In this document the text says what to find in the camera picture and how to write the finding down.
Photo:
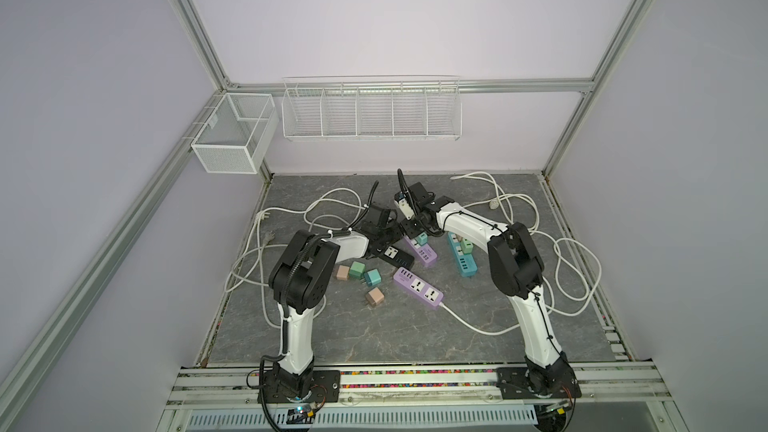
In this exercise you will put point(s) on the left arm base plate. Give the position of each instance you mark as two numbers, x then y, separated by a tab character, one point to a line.
316	385

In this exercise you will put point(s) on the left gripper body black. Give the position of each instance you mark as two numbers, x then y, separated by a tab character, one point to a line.
390	235

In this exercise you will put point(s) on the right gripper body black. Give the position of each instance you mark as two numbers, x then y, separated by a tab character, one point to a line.
412	226

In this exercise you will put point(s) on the green plug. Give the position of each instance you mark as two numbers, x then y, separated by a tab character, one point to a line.
466	246
357	270

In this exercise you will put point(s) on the white vented cable duct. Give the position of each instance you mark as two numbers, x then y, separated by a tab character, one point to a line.
375	418

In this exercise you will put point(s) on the purple power strip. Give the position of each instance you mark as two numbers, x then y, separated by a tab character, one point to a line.
418	288
425	253

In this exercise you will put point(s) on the long white wire basket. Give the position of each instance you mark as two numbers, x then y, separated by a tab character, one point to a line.
372	107

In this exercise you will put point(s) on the pink plug purple strip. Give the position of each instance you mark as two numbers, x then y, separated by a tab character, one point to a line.
375	297

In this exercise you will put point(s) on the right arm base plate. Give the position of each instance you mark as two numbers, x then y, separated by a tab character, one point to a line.
518	382

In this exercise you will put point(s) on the black power strip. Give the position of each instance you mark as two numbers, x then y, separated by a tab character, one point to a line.
396	257

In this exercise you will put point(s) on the aluminium frame rail front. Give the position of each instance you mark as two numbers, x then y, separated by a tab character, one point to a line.
452	384

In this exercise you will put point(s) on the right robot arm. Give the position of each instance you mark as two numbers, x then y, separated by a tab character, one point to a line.
516	269

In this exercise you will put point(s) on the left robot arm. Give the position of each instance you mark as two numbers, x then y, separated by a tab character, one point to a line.
300	278

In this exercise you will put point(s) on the small white mesh basket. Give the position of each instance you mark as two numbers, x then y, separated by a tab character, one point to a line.
236	135

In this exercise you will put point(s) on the teal power strip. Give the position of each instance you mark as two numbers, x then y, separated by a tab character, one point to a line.
466	264

